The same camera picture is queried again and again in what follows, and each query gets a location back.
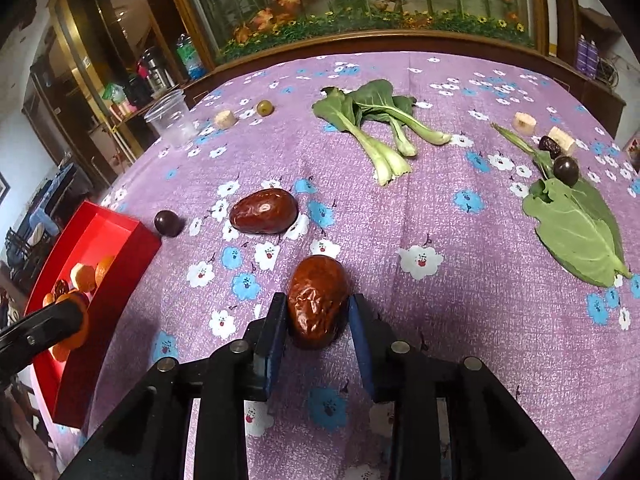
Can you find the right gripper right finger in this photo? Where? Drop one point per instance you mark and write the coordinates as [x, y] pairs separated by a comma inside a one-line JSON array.
[[452, 420]]

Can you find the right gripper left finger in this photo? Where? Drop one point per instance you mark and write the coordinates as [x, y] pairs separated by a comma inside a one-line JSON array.
[[146, 436]]

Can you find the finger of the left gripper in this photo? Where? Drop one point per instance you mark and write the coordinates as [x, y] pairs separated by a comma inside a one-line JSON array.
[[40, 330]]

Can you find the dark red jujube date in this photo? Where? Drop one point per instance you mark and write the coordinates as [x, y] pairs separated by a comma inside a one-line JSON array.
[[60, 288], [317, 299], [268, 211]]

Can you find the dark purple plum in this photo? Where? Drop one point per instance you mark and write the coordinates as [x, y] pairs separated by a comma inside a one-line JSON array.
[[168, 223]]

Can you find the small white corn block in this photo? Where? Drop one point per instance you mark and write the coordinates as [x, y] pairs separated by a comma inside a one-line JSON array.
[[83, 277]]

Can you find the purple floral tablecloth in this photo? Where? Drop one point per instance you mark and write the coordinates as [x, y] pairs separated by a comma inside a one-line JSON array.
[[445, 253]]

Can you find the large green leaf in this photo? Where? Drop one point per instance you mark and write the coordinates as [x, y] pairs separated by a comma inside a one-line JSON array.
[[575, 224]]

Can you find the clear plastic cup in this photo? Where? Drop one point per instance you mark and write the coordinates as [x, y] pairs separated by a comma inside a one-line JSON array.
[[171, 119]]

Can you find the dark plum on leaf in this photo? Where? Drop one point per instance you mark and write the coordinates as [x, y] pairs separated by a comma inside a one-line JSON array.
[[566, 169]]

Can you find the steel thermos kettle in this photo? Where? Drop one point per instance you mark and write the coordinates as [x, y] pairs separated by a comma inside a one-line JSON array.
[[152, 68]]

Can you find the small white corn piece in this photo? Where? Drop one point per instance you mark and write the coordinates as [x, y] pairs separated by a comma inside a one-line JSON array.
[[225, 119]]

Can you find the small dark date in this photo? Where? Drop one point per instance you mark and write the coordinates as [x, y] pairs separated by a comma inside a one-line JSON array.
[[547, 144]]

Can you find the green label water bottle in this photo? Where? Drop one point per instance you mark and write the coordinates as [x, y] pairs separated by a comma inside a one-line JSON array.
[[189, 57]]

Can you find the green olive fruit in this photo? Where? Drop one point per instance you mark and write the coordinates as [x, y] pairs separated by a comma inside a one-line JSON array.
[[264, 108]]

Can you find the bok choy bunch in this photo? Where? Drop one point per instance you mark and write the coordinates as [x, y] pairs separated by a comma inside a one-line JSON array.
[[376, 101]]

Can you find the purple bottles pair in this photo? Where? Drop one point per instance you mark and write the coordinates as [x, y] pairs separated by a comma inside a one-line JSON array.
[[587, 57]]

